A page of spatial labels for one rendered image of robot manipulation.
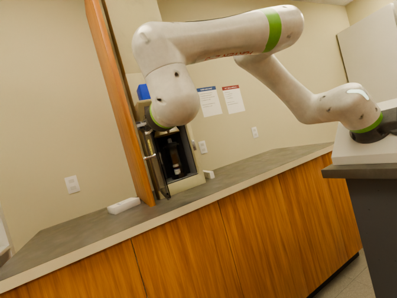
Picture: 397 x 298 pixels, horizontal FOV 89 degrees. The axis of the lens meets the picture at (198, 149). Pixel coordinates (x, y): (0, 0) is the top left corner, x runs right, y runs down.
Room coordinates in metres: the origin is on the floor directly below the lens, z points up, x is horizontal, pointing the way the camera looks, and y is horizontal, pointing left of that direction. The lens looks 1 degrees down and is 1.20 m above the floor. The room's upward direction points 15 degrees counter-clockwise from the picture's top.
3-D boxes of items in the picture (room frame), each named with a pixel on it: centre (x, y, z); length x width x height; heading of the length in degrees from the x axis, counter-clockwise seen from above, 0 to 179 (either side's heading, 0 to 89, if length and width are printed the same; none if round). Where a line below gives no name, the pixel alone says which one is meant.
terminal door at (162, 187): (1.04, 0.23, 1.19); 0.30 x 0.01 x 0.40; 19
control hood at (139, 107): (1.21, 0.13, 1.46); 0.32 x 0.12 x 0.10; 116
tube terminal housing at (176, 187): (1.38, 0.21, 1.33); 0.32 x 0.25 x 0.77; 116
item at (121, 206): (1.22, 0.53, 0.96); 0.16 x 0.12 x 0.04; 133
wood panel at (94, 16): (1.31, 0.42, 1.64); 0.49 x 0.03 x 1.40; 26
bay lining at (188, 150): (1.37, 0.21, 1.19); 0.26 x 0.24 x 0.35; 116
